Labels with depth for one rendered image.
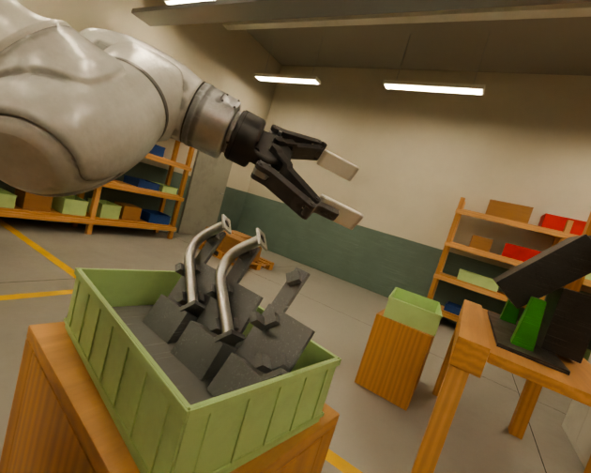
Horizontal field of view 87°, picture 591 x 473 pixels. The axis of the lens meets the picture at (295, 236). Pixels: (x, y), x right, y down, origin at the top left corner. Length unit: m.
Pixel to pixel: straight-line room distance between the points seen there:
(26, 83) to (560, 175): 6.79
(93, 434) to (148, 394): 0.15
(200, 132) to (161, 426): 0.44
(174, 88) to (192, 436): 0.49
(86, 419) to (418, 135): 6.82
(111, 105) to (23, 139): 0.07
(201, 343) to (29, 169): 0.60
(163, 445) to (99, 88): 0.50
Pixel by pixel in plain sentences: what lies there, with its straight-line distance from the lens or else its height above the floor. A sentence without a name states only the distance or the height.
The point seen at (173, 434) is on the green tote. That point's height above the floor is 0.90.
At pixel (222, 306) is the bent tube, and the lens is 0.83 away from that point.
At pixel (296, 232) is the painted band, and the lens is 7.55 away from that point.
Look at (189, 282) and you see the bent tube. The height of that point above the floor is 0.99.
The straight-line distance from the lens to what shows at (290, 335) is 0.76.
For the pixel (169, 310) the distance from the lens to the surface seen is 0.96.
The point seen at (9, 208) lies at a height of 0.26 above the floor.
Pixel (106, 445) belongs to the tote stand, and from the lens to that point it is 0.74.
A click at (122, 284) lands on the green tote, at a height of 0.91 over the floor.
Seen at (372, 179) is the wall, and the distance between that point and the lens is 7.02.
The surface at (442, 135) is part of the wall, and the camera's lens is 7.00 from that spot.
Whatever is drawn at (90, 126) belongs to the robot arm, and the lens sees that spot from 0.31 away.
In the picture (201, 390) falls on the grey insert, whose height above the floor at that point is 0.85.
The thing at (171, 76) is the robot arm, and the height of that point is 1.39.
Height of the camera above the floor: 1.29
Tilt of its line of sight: 5 degrees down
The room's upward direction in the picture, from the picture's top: 16 degrees clockwise
